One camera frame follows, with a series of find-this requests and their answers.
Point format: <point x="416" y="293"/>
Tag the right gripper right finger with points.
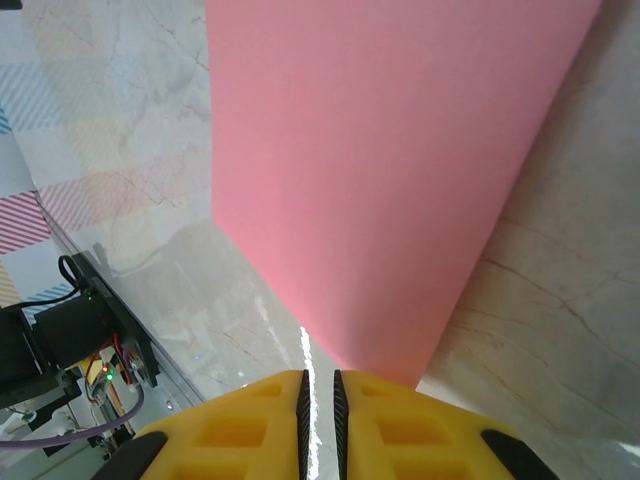
<point x="425" y="435"/>

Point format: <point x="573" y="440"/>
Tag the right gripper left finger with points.
<point x="225" y="435"/>

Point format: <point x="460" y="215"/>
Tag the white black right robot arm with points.
<point x="60" y="330"/>

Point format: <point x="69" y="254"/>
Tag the small circuit board with LEDs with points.
<point x="107" y="372"/>

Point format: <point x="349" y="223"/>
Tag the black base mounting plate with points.
<point x="125" y="330"/>

